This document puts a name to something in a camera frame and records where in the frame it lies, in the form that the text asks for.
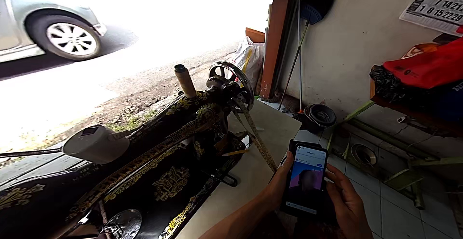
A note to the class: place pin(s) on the person's right hand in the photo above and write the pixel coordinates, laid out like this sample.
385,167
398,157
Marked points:
352,210

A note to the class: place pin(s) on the person's left hand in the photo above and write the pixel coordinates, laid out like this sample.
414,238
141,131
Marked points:
276,187

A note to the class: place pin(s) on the person's left thumb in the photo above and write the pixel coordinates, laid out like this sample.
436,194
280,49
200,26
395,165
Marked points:
288,162

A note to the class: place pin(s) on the person's right thumb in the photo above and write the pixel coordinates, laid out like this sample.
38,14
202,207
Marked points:
334,196

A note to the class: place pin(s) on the person's right fingers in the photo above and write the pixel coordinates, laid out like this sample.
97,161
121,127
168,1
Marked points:
340,178

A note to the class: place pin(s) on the smartphone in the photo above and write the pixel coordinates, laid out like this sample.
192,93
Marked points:
306,181

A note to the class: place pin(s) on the person's left forearm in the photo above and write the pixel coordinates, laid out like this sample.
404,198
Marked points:
240,215

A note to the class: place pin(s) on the round metal pot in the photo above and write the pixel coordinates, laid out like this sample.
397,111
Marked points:
364,155

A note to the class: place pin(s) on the yellow measuring tape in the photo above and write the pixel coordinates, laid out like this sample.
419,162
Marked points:
257,138

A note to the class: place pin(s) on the sewing machine table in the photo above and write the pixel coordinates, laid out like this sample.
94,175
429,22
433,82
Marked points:
276,123

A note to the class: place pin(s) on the black bucket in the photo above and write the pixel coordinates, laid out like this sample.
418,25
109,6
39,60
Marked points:
320,116

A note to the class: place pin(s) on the person's legs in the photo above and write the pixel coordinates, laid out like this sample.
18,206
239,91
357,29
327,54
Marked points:
275,229

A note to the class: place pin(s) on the black plastic bag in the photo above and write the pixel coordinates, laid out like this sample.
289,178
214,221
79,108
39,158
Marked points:
389,87

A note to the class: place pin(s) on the white woven sack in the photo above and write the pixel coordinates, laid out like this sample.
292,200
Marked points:
251,56

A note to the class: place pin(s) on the beige thread cone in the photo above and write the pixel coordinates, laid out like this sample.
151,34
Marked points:
185,81

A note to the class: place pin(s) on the orange-brown wooden board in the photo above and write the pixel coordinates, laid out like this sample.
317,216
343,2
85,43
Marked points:
255,35

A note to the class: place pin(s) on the dark blue cloth bag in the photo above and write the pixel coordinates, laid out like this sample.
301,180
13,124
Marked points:
452,101

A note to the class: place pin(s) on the red bag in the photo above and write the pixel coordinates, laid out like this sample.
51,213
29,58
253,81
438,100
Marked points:
426,65

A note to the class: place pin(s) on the black gold-patterned sewing machine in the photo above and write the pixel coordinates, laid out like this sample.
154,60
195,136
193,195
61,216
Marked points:
144,170

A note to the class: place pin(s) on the black-bristled broom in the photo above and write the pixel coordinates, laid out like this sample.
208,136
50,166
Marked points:
311,9

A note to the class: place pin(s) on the white lamp with gooseneck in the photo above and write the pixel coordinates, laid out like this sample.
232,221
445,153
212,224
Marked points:
94,145

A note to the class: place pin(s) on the calendar sheet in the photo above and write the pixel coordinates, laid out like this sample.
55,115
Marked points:
437,7

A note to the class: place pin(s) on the silver car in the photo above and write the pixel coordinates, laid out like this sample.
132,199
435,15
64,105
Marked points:
21,22

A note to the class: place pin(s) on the green metal frame table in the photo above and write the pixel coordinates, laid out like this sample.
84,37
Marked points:
403,178

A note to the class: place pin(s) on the brown door post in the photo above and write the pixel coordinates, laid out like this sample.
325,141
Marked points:
274,40

